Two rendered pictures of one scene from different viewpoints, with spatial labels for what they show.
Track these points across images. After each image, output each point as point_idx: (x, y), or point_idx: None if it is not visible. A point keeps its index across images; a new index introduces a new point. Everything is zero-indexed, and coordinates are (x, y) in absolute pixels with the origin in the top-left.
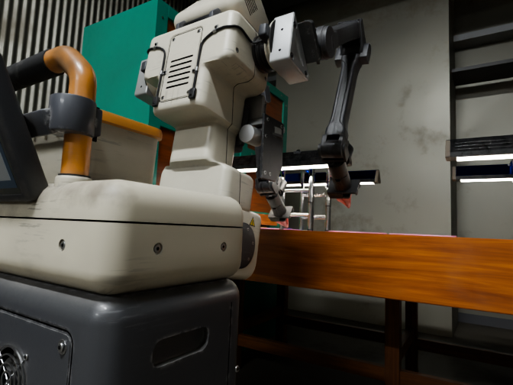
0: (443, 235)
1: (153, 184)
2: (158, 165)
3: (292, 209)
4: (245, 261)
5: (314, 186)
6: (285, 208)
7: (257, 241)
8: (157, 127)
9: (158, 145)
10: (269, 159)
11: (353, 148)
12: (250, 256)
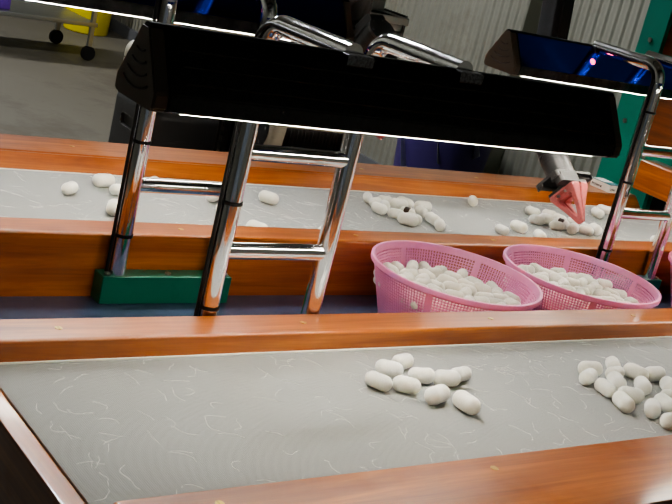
0: (373, 247)
1: (632, 115)
2: None
3: (553, 175)
4: (255, 142)
5: (632, 141)
6: (552, 169)
7: (272, 129)
8: (667, 7)
9: (660, 43)
10: (286, 41)
11: (369, 27)
12: (260, 139)
